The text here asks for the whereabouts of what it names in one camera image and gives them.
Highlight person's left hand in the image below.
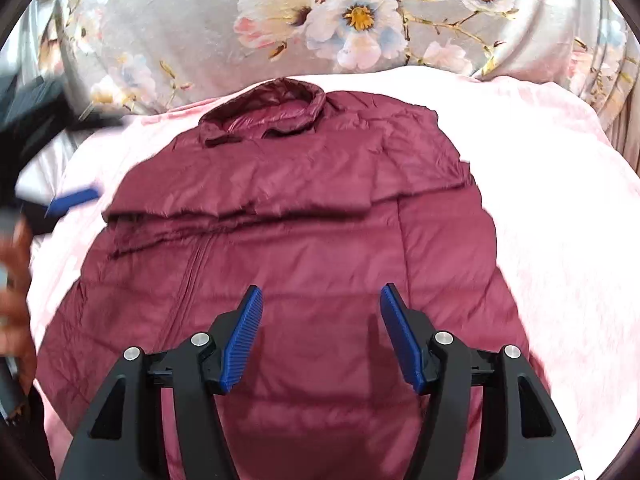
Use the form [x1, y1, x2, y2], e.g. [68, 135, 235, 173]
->
[0, 217, 39, 398]

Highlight pink fleece blanket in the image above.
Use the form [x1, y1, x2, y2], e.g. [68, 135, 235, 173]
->
[25, 74, 640, 480]

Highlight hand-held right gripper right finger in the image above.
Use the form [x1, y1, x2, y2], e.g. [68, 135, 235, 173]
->
[380, 283, 584, 480]

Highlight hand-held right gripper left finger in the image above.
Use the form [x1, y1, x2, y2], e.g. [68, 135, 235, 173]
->
[59, 285, 264, 480]

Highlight silver grey cloth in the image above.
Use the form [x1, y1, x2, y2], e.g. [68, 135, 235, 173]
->
[2, 0, 76, 206]

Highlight maroon puffer jacket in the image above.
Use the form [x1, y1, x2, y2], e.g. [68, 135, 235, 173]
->
[36, 80, 551, 480]

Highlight grey floral blanket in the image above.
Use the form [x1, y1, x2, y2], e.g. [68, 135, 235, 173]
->
[50, 0, 640, 133]

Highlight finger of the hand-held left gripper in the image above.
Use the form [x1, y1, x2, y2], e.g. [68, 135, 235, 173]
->
[44, 186, 101, 219]

